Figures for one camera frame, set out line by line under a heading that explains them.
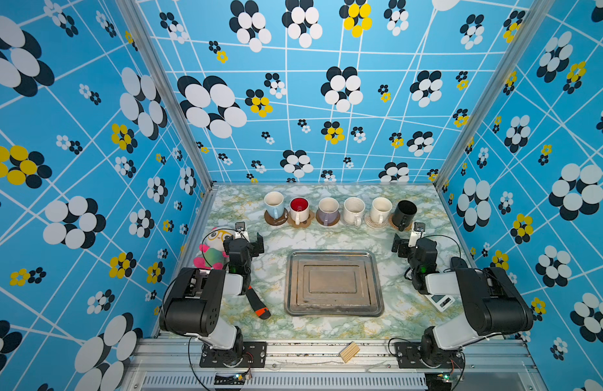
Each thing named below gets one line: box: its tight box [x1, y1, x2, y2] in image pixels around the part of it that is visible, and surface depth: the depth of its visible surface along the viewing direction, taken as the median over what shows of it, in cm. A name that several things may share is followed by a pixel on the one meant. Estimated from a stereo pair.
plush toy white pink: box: [193, 227, 235, 270], surface depth 93 cm
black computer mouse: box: [449, 256, 469, 271], surface depth 93 cm
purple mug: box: [317, 197, 340, 227], surface depth 102 cm
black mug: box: [391, 200, 418, 233], surface depth 101 cm
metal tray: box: [284, 249, 384, 317], surface depth 90 cm
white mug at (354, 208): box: [343, 196, 366, 228], surface depth 102 cm
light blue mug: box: [264, 190, 285, 220], surface depth 101 cm
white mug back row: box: [370, 197, 393, 225], surface depth 101 cm
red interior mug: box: [289, 196, 310, 226], surface depth 104 cm
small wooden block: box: [339, 341, 361, 364], surface depth 75 cm
